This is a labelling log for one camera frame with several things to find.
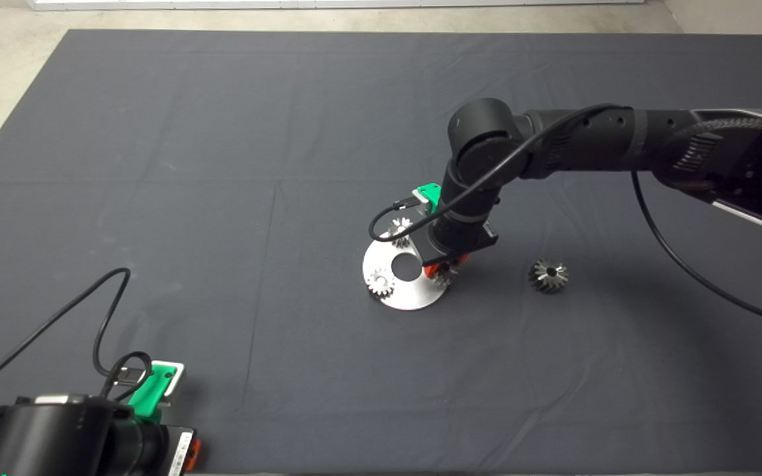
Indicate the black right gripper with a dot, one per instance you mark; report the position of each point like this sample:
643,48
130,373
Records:
454,239

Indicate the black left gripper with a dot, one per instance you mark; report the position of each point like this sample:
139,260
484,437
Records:
159,453

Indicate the small dark steel gear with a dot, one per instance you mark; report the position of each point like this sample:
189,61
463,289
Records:
444,274

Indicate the large steel gear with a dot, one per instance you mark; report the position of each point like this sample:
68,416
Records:
548,276

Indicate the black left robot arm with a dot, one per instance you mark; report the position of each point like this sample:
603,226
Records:
37,436

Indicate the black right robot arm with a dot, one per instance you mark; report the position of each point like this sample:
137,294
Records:
586,142

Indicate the small shiny steel gear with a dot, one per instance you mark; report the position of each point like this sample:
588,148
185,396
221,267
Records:
399,233
380,283

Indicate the round steel plate with hole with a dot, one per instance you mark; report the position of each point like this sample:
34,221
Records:
407,296

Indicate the dark grey table cloth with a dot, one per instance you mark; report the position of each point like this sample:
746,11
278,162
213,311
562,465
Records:
222,198

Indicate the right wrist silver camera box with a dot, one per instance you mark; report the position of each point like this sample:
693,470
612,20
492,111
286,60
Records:
419,198

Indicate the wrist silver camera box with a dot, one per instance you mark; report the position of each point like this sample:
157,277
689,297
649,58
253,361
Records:
178,378
419,198

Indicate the left wrist green camera mount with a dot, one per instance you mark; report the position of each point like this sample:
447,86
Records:
149,396

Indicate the wrist green camera mount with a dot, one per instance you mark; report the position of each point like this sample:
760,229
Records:
149,396
431,193

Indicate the right wrist green camera mount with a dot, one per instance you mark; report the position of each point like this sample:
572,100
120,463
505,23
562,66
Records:
431,193

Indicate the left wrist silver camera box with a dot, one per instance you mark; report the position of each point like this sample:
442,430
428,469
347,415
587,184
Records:
178,378

